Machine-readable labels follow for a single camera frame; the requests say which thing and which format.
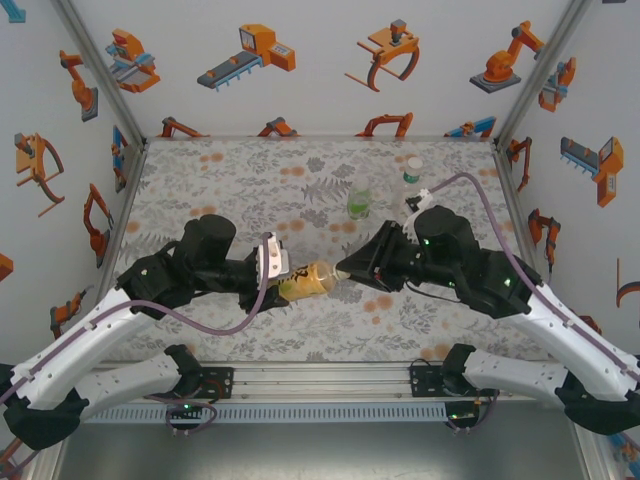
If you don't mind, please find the orange lemon tea bottle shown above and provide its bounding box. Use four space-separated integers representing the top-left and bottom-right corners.
274 259 351 302

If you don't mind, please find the grey slotted cable tray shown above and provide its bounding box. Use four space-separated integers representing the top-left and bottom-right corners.
79 402 449 425

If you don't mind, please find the aluminium side rail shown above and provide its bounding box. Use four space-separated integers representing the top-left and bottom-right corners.
94 139 150 289
492 139 544 281

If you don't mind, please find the grey floral table cover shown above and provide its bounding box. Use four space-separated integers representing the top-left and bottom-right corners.
97 137 556 364

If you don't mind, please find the small clear bottle green label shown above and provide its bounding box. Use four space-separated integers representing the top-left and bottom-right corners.
346 174 374 222

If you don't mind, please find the clear bottle green neck label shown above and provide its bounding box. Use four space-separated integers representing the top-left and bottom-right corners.
389 155 426 211

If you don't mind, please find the aluminium corner frame post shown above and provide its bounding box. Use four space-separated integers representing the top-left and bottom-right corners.
574 439 619 480
492 0 596 151
49 0 150 151

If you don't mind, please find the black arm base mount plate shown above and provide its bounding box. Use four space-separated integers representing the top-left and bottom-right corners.
197 366 236 401
409 363 451 400

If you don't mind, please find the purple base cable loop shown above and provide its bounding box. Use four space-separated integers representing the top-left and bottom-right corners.
144 389 219 437
446 389 501 435

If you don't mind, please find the long aluminium base rail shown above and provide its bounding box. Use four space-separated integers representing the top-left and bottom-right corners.
79 360 561 402

